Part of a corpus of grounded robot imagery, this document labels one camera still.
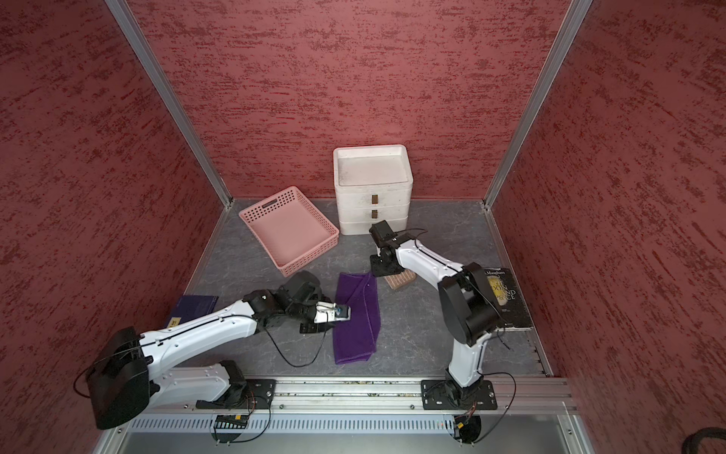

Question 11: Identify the aluminium corner post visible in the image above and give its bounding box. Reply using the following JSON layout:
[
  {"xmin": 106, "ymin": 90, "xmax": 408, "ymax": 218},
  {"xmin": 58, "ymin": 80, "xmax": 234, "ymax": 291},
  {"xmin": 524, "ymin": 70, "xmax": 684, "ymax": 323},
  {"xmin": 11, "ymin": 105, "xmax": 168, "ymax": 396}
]
[
  {"xmin": 483, "ymin": 0, "xmax": 594, "ymax": 210},
  {"xmin": 105, "ymin": 0, "xmax": 234, "ymax": 209}
]

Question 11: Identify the black cable bottom right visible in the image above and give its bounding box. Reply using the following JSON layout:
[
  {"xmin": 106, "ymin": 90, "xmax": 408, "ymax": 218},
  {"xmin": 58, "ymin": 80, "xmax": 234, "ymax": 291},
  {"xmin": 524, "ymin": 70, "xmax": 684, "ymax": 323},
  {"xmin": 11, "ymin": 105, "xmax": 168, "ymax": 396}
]
[{"xmin": 679, "ymin": 426, "xmax": 726, "ymax": 454}]

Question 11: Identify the striped beige dishcloth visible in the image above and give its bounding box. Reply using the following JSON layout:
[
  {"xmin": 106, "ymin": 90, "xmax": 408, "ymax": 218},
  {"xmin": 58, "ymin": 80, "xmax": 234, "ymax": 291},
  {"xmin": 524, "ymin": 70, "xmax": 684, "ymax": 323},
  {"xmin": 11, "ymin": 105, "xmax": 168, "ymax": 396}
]
[{"xmin": 384, "ymin": 270, "xmax": 417, "ymax": 291}]

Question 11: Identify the white three-drawer organizer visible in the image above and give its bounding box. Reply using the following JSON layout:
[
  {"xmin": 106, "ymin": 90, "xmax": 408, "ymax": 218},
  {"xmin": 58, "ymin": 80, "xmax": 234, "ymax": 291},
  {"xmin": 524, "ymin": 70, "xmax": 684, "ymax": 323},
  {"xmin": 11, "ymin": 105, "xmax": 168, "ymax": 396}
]
[{"xmin": 333, "ymin": 145, "xmax": 413, "ymax": 236}]

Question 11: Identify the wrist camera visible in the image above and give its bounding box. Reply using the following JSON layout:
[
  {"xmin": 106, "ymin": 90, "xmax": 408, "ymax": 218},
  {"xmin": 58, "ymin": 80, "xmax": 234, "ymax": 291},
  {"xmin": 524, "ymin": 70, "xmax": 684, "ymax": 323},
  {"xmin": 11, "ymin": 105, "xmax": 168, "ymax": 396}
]
[
  {"xmin": 369, "ymin": 221, "xmax": 396, "ymax": 248},
  {"xmin": 314, "ymin": 302, "xmax": 351, "ymax": 325}
]

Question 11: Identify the purple dishcloth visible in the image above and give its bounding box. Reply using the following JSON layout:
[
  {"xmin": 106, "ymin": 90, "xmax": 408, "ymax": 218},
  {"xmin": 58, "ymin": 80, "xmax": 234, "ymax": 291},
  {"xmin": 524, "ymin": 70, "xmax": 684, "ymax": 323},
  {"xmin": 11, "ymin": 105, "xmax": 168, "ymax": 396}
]
[{"xmin": 333, "ymin": 272, "xmax": 381, "ymax": 365}]

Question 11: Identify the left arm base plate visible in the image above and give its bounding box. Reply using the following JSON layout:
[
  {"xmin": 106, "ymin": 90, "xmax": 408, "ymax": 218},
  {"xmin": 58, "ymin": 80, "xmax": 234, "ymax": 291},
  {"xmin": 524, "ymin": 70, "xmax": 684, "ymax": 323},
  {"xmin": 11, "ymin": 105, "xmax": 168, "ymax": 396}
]
[{"xmin": 195, "ymin": 379, "xmax": 277, "ymax": 412}]

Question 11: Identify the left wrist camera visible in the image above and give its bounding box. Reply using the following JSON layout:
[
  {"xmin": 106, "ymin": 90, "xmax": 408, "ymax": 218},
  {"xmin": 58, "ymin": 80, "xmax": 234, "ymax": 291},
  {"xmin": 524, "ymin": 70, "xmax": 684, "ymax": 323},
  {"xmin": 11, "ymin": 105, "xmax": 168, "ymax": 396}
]
[{"xmin": 314, "ymin": 302, "xmax": 351, "ymax": 325}]

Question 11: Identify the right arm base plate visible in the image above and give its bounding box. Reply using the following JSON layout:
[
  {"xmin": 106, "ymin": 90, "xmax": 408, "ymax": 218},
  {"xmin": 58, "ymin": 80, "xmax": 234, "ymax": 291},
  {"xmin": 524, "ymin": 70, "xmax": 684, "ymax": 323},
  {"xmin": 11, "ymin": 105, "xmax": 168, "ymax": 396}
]
[{"xmin": 421, "ymin": 378, "xmax": 498, "ymax": 410}]

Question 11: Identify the dark blue book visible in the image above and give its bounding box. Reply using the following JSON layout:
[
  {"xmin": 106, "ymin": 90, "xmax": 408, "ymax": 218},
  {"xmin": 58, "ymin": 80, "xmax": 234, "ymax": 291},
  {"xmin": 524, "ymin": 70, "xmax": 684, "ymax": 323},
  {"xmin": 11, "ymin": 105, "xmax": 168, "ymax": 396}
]
[{"xmin": 166, "ymin": 294, "xmax": 219, "ymax": 328}]

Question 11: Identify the right aluminium corner post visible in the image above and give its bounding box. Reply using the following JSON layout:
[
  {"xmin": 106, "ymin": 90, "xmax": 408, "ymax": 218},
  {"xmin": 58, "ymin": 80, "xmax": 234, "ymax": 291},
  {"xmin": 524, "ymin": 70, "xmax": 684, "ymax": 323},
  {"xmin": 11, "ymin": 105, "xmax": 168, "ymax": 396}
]
[{"xmin": 483, "ymin": 0, "xmax": 594, "ymax": 210}]

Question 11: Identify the black moon book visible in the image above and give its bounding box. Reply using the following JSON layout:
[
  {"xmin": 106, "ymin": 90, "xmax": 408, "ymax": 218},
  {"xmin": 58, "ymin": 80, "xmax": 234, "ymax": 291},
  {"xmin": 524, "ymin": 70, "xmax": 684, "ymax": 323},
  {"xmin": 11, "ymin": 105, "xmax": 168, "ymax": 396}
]
[{"xmin": 485, "ymin": 268, "xmax": 534, "ymax": 330}]

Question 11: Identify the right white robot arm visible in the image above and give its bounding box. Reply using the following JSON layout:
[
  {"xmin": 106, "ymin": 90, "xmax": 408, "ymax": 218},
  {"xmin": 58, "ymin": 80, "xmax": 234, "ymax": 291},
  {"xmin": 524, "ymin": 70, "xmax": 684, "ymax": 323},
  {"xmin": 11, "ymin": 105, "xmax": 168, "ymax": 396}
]
[{"xmin": 371, "ymin": 234, "xmax": 503, "ymax": 400}]

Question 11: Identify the pink plastic basket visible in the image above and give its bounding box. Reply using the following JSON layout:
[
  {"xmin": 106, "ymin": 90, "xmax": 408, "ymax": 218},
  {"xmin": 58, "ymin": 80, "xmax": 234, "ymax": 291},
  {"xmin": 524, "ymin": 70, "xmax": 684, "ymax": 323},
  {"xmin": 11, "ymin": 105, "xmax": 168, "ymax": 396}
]
[{"xmin": 239, "ymin": 187, "xmax": 340, "ymax": 277}]

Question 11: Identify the left aluminium corner post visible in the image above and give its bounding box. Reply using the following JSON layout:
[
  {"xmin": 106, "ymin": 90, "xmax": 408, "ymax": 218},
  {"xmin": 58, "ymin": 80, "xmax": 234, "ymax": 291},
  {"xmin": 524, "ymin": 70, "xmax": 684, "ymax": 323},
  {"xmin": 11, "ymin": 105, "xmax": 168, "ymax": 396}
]
[{"xmin": 105, "ymin": 0, "xmax": 234, "ymax": 209}]

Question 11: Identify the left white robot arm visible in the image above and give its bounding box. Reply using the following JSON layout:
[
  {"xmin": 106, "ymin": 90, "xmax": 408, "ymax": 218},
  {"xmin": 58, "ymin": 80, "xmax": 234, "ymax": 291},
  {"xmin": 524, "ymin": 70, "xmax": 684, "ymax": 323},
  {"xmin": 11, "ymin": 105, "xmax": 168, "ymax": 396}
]
[{"xmin": 80, "ymin": 272, "xmax": 351, "ymax": 431}]

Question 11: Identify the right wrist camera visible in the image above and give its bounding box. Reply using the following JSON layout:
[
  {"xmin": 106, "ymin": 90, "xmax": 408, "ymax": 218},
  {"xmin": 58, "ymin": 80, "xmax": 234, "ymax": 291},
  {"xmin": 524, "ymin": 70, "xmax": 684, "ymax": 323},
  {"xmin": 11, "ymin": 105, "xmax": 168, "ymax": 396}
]
[{"xmin": 369, "ymin": 221, "xmax": 396, "ymax": 248}]

